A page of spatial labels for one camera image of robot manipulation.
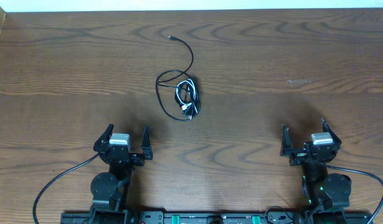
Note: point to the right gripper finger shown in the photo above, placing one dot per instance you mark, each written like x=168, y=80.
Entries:
x=286, y=147
x=327, y=129

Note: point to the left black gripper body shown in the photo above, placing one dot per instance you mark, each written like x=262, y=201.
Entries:
x=137, y=162

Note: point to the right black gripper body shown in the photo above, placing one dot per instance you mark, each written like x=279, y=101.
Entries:
x=298, y=157

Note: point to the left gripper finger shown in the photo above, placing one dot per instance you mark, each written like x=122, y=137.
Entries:
x=101, y=143
x=146, y=145

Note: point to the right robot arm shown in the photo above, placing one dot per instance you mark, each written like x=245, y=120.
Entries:
x=328, y=194

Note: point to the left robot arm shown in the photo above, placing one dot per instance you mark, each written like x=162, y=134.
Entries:
x=110, y=189

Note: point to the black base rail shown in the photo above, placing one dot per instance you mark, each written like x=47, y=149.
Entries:
x=159, y=217

